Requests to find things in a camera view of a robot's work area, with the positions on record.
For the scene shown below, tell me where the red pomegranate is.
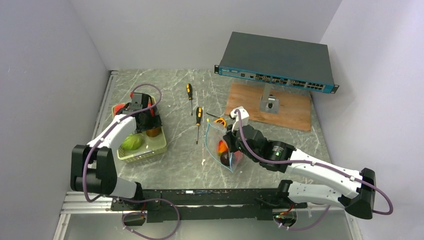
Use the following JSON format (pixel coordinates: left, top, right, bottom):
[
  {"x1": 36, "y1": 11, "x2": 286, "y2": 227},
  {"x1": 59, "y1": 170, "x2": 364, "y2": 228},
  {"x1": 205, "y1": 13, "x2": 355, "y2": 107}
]
[{"x1": 231, "y1": 151, "x2": 243, "y2": 165}]

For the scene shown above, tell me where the orange mango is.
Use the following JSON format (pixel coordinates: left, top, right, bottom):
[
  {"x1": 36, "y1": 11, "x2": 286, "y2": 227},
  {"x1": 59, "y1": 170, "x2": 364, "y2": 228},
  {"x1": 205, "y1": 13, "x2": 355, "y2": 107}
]
[{"x1": 216, "y1": 140, "x2": 228, "y2": 157}]

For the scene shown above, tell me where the brown kiwi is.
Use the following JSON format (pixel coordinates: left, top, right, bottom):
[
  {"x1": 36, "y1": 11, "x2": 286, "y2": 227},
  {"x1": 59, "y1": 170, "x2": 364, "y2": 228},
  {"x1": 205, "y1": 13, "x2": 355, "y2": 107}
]
[{"x1": 145, "y1": 127, "x2": 162, "y2": 138}]

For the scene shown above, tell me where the dark purple mangosteen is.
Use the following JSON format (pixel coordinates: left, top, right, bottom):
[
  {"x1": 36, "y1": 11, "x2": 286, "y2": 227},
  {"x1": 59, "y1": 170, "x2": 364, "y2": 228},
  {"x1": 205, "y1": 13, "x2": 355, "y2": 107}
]
[{"x1": 219, "y1": 151, "x2": 231, "y2": 167}]

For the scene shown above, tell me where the clear zip top bag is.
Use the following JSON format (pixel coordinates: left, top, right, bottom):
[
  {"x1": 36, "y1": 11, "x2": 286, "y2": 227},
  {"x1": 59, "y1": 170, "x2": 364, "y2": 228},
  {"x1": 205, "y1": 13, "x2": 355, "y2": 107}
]
[{"x1": 205, "y1": 119, "x2": 243, "y2": 173}]

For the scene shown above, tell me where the red apple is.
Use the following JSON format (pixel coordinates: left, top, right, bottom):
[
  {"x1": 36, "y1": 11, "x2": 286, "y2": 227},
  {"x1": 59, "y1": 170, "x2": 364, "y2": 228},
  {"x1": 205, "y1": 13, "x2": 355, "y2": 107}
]
[{"x1": 148, "y1": 101, "x2": 156, "y2": 117}]

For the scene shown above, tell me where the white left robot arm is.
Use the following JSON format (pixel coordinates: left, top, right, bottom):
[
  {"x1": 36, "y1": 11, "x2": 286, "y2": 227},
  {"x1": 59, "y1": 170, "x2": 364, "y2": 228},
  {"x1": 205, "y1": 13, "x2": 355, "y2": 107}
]
[{"x1": 70, "y1": 92, "x2": 162, "y2": 210}]

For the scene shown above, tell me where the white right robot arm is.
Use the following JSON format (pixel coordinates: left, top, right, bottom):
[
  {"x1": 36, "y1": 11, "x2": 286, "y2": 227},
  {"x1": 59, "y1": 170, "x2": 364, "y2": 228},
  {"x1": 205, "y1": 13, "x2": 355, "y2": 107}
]
[{"x1": 222, "y1": 125, "x2": 376, "y2": 220}]

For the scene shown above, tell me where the yellow tape measure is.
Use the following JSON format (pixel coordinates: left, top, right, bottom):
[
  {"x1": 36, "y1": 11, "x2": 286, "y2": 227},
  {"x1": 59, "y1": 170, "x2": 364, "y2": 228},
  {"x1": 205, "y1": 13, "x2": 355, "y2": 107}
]
[{"x1": 213, "y1": 117, "x2": 227, "y2": 128}]

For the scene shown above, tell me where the green cabbage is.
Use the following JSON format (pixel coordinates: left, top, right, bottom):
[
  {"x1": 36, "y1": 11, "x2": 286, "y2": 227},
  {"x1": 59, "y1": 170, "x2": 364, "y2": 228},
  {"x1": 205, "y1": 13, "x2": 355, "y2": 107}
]
[{"x1": 120, "y1": 134, "x2": 144, "y2": 151}]

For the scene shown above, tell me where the green plastic basket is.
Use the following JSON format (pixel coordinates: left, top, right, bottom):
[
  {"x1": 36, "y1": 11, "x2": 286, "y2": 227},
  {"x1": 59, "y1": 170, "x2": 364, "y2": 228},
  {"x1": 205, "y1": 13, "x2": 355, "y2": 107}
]
[{"x1": 113, "y1": 107, "x2": 167, "y2": 163}]

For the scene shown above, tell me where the lower yellow black screwdriver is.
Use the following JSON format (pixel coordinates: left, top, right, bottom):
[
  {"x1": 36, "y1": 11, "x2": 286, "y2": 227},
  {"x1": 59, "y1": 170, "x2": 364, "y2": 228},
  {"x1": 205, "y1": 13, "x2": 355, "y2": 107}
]
[{"x1": 195, "y1": 106, "x2": 203, "y2": 144}]

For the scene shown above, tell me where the yellow black screwdriver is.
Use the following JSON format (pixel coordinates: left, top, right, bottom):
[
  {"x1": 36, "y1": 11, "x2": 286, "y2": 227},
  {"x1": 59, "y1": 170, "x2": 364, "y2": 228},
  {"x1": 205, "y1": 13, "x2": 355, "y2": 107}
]
[
  {"x1": 195, "y1": 106, "x2": 203, "y2": 144},
  {"x1": 186, "y1": 83, "x2": 193, "y2": 115}
]

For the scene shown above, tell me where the upper yellow black screwdriver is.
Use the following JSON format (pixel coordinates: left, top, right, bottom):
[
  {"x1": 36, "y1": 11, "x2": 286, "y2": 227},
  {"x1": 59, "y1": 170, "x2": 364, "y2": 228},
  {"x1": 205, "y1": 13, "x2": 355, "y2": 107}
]
[{"x1": 186, "y1": 83, "x2": 193, "y2": 115}]

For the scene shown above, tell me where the wooden board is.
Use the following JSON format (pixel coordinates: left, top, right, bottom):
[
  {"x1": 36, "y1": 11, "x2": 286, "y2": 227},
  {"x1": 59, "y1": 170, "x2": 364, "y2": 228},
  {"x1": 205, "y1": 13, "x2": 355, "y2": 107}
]
[{"x1": 224, "y1": 83, "x2": 311, "y2": 132}]

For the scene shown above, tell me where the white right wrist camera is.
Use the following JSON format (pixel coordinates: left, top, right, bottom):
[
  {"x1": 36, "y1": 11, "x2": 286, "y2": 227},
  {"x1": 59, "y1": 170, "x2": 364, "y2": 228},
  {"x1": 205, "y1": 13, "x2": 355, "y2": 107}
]
[{"x1": 229, "y1": 106, "x2": 250, "y2": 132}]

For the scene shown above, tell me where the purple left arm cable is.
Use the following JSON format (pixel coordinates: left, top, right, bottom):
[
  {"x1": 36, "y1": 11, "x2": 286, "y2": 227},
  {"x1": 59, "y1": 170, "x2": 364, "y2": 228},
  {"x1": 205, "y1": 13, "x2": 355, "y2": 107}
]
[{"x1": 82, "y1": 83, "x2": 163, "y2": 203}]

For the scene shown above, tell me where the metal switch stand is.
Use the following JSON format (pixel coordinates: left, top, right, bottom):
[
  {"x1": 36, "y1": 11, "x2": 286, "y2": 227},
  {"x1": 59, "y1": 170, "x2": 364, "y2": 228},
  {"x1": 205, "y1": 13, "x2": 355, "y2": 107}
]
[{"x1": 259, "y1": 83, "x2": 279, "y2": 115}]

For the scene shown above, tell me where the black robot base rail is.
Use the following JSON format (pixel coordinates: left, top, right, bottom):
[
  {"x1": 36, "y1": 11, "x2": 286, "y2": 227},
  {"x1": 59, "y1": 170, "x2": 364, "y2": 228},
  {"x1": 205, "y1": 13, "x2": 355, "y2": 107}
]
[{"x1": 110, "y1": 188, "x2": 307, "y2": 223}]

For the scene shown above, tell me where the teal network switch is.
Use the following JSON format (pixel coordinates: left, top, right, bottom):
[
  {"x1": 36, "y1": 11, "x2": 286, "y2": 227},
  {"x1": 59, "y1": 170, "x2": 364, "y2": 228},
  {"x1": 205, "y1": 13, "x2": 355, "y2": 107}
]
[{"x1": 214, "y1": 31, "x2": 339, "y2": 94}]

